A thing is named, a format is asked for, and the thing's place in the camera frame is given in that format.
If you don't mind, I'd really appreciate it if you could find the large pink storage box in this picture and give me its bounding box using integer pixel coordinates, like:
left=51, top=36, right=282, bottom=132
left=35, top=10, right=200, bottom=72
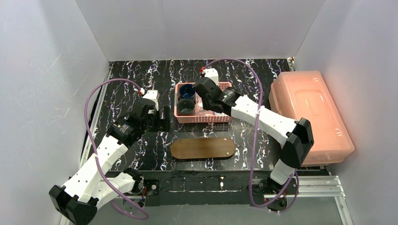
left=268, top=71, right=354, bottom=166

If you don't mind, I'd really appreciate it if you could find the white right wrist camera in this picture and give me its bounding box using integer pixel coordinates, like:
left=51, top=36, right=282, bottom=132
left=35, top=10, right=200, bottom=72
left=201, top=68, right=219, bottom=86

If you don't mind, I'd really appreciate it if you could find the dark grey cup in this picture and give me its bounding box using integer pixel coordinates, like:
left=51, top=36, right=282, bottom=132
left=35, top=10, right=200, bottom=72
left=176, top=98, right=195, bottom=116

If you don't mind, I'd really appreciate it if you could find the clear plastic dimpled tray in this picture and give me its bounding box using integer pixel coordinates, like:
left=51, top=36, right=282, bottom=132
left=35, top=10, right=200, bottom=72
left=194, top=93, right=215, bottom=117

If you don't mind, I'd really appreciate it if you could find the pink perforated plastic basket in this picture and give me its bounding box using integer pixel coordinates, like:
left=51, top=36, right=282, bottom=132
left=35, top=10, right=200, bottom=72
left=173, top=82, right=232, bottom=124

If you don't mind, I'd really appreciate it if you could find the dark blue cup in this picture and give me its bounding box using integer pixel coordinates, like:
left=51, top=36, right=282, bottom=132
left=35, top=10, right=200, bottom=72
left=178, top=83, right=196, bottom=100

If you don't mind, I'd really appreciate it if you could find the oval wooden tray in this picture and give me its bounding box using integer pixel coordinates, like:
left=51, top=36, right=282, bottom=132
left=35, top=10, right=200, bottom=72
left=170, top=137, right=236, bottom=160

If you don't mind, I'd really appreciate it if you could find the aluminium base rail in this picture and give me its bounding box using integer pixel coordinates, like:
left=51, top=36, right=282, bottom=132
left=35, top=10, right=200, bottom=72
left=264, top=175, right=353, bottom=225

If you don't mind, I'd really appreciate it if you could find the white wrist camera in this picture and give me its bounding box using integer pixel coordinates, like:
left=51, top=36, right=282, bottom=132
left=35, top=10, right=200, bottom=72
left=143, top=90, right=160, bottom=111
left=201, top=68, right=219, bottom=86

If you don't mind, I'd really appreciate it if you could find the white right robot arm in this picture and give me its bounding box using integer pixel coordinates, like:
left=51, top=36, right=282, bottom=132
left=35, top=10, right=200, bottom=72
left=193, top=77, right=314, bottom=185

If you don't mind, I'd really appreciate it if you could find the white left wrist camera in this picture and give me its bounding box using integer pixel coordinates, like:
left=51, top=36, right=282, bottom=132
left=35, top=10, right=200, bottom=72
left=143, top=90, right=160, bottom=111

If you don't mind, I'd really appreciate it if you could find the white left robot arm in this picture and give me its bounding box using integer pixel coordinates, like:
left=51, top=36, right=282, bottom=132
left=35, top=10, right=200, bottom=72
left=49, top=98, right=170, bottom=225

